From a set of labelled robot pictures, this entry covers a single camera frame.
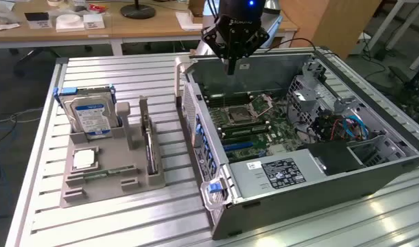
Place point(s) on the red packet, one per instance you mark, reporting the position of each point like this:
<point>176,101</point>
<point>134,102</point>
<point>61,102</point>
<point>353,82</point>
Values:
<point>96,7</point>

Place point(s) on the clear plastic bag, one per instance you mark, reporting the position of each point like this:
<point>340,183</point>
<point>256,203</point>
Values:
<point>0,11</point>

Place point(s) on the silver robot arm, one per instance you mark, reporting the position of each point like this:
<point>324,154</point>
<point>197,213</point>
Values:
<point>205,49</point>

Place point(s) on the silver CPU chip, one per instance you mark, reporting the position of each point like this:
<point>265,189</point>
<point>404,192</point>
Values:
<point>84,159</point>

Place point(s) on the grey parts rack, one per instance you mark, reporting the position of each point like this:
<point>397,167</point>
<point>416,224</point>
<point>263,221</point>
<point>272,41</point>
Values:
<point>109,185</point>

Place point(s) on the black plastic shroud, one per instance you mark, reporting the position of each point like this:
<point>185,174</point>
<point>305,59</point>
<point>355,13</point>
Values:
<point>335,157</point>

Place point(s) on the white booklet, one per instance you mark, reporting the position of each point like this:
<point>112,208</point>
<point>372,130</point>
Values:
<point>188,21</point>

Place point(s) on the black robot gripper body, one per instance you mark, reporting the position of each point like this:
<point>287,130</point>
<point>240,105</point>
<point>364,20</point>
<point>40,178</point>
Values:
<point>240,15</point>

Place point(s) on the white round object on box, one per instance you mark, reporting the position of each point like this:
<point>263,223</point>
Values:
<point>69,23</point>

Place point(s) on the grey power supply with label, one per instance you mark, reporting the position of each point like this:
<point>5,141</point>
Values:
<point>249,180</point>

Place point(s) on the white box with black top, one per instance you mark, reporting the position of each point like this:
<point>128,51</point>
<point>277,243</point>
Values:
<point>37,20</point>

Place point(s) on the plain white box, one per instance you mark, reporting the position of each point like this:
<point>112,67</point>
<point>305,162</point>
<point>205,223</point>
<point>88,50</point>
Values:
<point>93,21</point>

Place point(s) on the hard disk in blue caddy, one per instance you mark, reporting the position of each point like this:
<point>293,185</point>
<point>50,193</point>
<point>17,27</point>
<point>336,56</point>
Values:
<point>88,115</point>

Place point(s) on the blue case latch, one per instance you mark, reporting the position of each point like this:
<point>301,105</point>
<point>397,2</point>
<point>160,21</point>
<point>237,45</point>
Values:
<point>216,186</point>

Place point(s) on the wooden desk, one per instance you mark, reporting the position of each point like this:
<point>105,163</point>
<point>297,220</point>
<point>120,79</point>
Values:
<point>144,28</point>

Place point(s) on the installed RAM stick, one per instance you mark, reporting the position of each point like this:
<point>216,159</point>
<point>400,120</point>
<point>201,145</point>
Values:
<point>244,130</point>

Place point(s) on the metal disk bay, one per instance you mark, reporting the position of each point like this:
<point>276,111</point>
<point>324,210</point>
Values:
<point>307,100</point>

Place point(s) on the metal socket cover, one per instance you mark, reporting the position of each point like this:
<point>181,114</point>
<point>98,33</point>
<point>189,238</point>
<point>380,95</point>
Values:
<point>260,104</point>

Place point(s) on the graphics card with metal bracket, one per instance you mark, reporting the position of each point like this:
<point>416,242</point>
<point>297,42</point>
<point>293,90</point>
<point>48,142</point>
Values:
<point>148,133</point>

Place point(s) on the white tape roll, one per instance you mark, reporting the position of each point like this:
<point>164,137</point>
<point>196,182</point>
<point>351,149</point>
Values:
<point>53,2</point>

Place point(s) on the brown wooden cabinet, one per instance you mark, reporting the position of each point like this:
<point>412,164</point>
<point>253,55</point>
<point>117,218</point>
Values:
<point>332,25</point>

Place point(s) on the CPU socket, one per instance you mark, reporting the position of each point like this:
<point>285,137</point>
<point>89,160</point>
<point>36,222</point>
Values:
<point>239,114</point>

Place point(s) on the grey chipset heatsink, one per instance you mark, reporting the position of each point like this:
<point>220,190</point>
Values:
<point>283,148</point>

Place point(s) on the green loose RAM stick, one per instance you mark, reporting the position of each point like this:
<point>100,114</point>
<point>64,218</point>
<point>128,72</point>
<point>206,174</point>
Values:
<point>105,172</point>

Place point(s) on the black equipment on floor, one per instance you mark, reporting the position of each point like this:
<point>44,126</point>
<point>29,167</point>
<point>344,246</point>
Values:
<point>412,87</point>

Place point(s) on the white desk frame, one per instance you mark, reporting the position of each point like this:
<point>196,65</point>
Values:
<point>393,23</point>

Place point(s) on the black round lamp base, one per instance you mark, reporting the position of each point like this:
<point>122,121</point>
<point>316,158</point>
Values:
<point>137,11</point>

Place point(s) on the dark grey open PC case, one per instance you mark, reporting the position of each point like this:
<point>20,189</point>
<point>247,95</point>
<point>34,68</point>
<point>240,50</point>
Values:
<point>332,195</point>

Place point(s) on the black chair base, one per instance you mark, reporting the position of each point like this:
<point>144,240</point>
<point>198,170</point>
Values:
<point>30,56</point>

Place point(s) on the blue expansion slot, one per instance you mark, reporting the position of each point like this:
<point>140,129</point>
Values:
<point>237,146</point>

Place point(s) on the brown cardboard box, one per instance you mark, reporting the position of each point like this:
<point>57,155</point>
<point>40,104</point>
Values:
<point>196,6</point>

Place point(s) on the white paper tag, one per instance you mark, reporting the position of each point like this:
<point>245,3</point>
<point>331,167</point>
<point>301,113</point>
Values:
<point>6,26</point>

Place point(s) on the green motherboard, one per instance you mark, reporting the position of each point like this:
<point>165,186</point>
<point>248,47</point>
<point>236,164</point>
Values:
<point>280,128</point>

